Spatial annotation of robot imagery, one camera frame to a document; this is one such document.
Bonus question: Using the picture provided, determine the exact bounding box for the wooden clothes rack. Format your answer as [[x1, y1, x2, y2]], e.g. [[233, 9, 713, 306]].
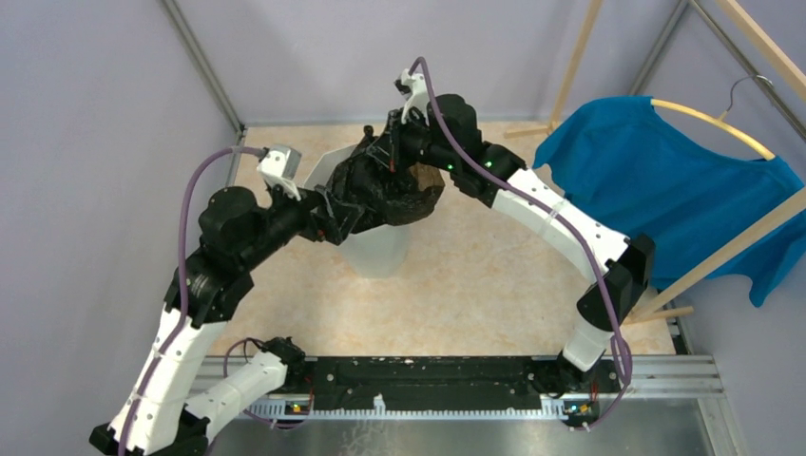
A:
[[503, 0, 806, 329]]

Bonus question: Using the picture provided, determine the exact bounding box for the white slotted cable duct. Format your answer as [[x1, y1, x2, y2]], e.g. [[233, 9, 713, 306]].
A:
[[238, 395, 568, 422]]

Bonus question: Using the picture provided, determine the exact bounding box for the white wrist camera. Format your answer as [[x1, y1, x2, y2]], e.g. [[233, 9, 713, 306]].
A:
[[257, 144, 301, 200], [395, 69, 430, 124]]

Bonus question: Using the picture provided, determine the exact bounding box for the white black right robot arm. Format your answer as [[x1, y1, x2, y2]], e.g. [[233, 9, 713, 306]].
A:
[[350, 94, 655, 391]]

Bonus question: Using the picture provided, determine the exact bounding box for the blue t-shirt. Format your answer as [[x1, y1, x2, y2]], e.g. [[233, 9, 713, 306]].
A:
[[533, 96, 803, 290]]

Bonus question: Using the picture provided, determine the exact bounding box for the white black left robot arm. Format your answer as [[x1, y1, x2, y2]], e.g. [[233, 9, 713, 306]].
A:
[[89, 186, 363, 455]]

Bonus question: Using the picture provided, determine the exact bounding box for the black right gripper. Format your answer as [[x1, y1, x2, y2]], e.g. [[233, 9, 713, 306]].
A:
[[365, 107, 456, 175]]

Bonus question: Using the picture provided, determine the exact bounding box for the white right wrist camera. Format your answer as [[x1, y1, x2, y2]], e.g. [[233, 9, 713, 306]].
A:
[[395, 69, 430, 124]]

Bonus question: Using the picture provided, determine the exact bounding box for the white translucent trash bin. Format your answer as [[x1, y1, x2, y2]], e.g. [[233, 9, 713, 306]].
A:
[[303, 145, 411, 278]]

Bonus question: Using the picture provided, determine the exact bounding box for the wooden clothes hanger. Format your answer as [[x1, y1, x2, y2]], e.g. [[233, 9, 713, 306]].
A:
[[650, 74, 776, 162]]

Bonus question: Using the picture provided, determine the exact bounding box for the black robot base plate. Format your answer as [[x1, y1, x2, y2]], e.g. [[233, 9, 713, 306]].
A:
[[269, 356, 621, 412]]

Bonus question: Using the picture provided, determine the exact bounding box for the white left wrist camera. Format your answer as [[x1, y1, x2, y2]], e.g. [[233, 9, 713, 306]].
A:
[[257, 144, 301, 200]]

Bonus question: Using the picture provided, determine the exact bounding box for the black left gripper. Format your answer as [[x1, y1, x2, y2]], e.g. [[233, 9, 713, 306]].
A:
[[241, 174, 365, 267]]

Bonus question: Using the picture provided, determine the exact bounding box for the black plastic trash bag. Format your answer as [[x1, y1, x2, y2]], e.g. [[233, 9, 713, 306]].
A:
[[317, 134, 445, 234]]

